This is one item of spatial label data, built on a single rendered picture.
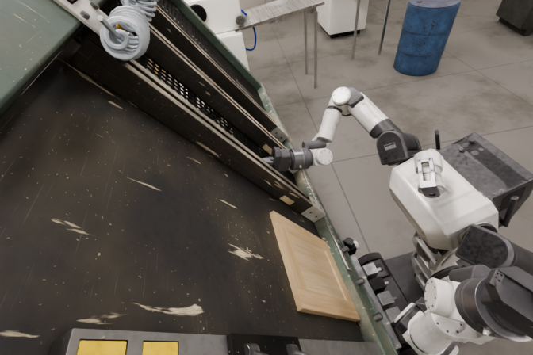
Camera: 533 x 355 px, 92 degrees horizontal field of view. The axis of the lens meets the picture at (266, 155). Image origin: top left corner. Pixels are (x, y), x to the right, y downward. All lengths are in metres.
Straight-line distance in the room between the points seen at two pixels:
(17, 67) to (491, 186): 0.99
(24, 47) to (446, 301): 0.79
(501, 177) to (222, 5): 2.95
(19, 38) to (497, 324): 0.80
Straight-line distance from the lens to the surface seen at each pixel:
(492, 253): 0.83
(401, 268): 2.07
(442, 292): 0.65
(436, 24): 4.07
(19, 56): 0.47
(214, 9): 3.31
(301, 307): 0.78
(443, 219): 0.86
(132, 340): 0.39
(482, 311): 0.57
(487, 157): 0.96
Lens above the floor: 2.00
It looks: 44 degrees down
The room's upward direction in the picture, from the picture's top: 10 degrees counter-clockwise
